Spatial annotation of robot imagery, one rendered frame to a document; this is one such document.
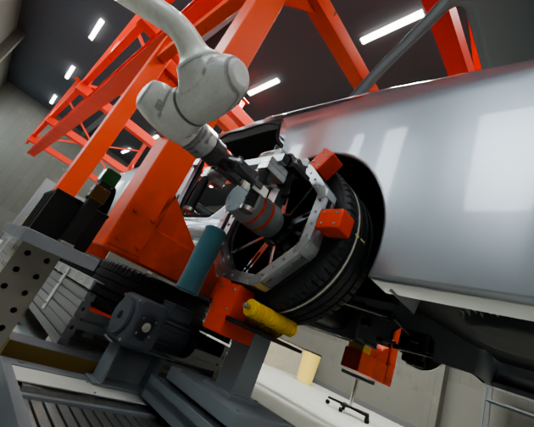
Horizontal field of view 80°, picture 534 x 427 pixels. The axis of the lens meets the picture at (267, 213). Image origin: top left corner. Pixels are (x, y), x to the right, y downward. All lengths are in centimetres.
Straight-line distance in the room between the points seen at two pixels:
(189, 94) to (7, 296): 70
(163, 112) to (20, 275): 58
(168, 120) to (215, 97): 15
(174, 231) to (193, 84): 93
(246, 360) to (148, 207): 74
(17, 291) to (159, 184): 69
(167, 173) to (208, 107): 82
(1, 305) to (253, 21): 174
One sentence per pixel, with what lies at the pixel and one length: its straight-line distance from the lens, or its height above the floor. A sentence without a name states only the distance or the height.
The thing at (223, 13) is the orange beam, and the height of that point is 262.
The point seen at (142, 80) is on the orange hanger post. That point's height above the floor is 228.
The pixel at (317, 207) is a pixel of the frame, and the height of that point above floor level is 89.
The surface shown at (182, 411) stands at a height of 15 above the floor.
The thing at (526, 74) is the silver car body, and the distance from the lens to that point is 145.
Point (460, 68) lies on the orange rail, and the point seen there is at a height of 323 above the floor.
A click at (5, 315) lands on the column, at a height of 24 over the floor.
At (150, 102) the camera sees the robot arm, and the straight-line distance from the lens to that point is 82.
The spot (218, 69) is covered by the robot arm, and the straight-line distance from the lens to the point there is 71.
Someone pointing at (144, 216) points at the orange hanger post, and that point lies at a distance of 146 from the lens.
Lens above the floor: 43
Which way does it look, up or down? 21 degrees up
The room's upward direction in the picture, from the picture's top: 24 degrees clockwise
